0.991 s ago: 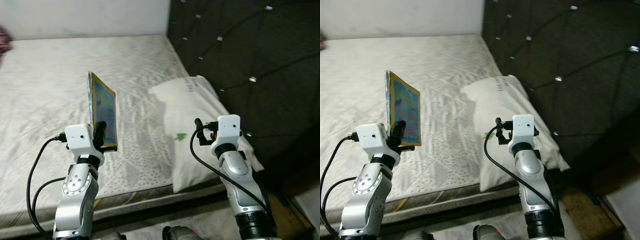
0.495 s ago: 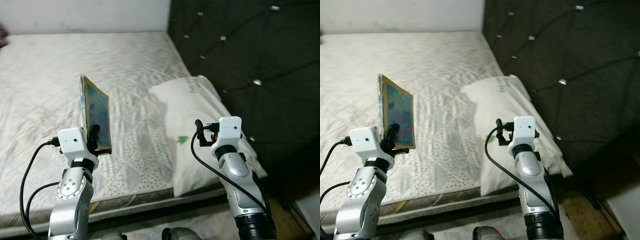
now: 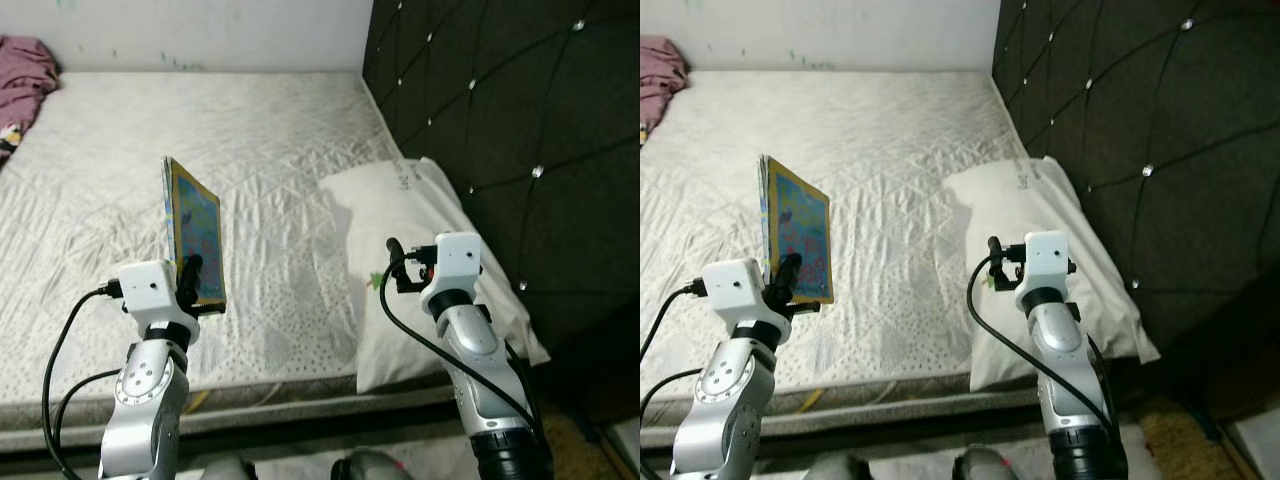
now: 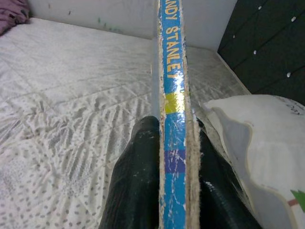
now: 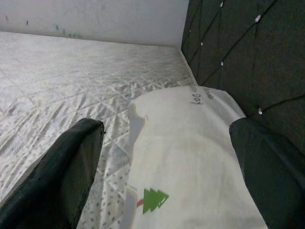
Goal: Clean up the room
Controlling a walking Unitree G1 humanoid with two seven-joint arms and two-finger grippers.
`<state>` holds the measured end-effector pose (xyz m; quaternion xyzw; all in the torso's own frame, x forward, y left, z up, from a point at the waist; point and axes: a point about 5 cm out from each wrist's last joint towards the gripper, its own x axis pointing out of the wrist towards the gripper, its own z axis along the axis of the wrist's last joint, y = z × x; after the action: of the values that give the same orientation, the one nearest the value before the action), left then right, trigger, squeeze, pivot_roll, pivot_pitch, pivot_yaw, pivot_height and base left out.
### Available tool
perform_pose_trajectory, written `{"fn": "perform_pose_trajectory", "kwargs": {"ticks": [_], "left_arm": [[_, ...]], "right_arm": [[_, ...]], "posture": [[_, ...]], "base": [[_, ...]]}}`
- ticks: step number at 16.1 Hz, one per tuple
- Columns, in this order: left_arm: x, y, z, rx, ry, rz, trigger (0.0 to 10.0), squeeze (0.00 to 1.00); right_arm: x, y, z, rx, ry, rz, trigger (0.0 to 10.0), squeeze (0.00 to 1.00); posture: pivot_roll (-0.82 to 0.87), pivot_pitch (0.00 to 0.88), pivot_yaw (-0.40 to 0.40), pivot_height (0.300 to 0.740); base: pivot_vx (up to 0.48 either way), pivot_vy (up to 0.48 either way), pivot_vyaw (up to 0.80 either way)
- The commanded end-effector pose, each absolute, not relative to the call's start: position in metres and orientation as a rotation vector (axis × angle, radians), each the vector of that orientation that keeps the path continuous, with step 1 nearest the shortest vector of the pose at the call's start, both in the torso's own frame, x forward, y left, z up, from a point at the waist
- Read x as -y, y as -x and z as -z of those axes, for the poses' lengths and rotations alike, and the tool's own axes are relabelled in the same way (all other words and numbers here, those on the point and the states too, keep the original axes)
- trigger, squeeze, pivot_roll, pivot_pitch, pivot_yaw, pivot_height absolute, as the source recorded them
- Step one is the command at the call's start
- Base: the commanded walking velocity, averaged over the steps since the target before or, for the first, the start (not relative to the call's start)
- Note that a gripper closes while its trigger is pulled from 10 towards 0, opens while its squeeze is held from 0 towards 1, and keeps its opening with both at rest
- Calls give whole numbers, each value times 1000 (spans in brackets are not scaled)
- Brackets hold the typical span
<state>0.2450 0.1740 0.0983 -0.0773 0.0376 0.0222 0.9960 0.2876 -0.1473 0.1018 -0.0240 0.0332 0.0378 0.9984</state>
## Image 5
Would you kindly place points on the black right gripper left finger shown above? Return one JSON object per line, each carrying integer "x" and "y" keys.
{"x": 54, "y": 181}

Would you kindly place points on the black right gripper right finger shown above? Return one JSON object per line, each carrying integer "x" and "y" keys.
{"x": 274, "y": 179}

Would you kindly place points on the white printed pillow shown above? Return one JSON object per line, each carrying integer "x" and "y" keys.
{"x": 186, "y": 155}

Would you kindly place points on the grey quilted mattress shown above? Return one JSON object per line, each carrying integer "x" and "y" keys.
{"x": 71, "y": 71}

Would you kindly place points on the black tufted headboard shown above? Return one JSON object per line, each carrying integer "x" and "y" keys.
{"x": 250, "y": 47}

